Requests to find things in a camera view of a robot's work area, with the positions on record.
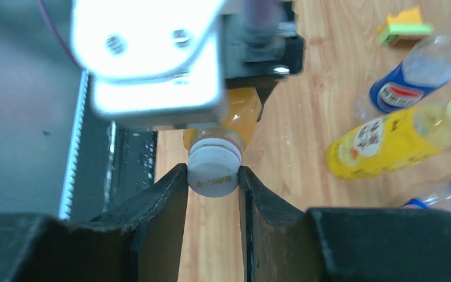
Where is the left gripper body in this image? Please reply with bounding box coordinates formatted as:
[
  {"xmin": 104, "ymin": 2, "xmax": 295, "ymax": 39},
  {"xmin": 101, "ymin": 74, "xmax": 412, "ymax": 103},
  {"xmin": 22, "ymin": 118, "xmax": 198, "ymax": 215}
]
[{"xmin": 219, "ymin": 1, "xmax": 305, "ymax": 89}]

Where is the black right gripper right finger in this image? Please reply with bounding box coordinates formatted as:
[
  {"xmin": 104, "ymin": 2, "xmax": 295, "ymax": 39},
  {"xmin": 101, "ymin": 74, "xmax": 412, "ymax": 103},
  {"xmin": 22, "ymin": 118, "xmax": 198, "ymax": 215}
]
[{"xmin": 238, "ymin": 166, "xmax": 451, "ymax": 281}]

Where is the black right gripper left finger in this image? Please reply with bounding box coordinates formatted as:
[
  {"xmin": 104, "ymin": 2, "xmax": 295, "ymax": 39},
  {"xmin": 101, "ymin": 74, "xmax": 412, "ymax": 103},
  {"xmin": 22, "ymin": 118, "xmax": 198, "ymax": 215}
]
[{"xmin": 0, "ymin": 163, "xmax": 188, "ymax": 281}]

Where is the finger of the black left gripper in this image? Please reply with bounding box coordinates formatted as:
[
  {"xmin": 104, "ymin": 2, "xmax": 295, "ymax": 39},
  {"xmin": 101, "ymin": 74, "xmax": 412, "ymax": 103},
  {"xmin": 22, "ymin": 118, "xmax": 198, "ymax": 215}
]
[{"xmin": 255, "ymin": 78, "xmax": 284, "ymax": 122}]

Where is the orange dark label bottle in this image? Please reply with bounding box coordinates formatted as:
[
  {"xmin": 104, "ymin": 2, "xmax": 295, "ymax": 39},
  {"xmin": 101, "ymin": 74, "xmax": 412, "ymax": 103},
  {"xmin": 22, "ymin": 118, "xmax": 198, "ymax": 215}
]
[{"xmin": 183, "ymin": 88, "xmax": 262, "ymax": 152}]

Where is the yellow juice bottle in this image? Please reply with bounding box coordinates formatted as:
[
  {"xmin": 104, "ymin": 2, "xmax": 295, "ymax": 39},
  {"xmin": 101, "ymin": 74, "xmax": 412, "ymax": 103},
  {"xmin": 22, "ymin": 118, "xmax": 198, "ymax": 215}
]
[{"xmin": 326, "ymin": 102, "xmax": 451, "ymax": 180}]

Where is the white bottle cap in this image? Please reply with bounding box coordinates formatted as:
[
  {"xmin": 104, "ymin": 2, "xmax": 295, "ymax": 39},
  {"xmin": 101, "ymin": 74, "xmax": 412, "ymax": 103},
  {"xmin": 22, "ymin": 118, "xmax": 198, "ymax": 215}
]
[{"xmin": 187, "ymin": 137, "xmax": 242, "ymax": 197}]

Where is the yellow green toy block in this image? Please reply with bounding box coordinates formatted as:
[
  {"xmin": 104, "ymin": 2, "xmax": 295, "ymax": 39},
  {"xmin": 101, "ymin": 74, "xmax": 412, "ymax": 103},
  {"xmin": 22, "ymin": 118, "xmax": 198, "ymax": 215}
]
[{"xmin": 376, "ymin": 6, "xmax": 434, "ymax": 46}]

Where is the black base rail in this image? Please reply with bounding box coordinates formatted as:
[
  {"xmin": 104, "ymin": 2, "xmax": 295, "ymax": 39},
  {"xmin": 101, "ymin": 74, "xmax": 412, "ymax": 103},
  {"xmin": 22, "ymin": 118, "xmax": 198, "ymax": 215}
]
[{"xmin": 58, "ymin": 70, "xmax": 158, "ymax": 221}]

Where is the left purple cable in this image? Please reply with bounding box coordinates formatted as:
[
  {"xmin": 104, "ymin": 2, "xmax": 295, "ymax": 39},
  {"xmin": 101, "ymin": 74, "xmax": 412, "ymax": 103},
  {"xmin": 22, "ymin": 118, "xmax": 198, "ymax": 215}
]
[{"xmin": 38, "ymin": 0, "xmax": 79, "ymax": 67}]

